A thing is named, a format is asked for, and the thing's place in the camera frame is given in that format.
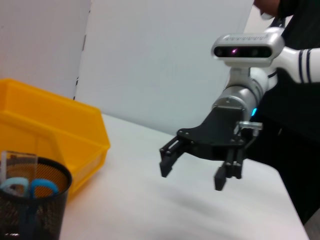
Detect transparent plastic ruler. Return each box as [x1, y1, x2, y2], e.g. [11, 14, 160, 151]
[1, 149, 39, 195]

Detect person in dark clothing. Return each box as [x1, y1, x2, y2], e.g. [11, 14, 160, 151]
[246, 0, 320, 226]

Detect right gripper cable with connector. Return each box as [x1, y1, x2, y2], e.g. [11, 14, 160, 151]
[233, 120, 265, 151]

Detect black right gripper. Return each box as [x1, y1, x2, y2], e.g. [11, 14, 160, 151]
[159, 106, 254, 192]

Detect black mesh pen holder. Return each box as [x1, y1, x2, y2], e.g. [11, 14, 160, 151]
[0, 156, 73, 240]

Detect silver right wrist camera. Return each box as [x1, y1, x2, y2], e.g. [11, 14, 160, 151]
[211, 32, 286, 68]

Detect yellow plastic bin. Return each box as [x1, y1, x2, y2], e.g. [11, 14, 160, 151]
[0, 78, 112, 201]

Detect blue plastic scissors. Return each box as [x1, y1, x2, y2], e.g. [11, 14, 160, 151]
[0, 176, 60, 226]

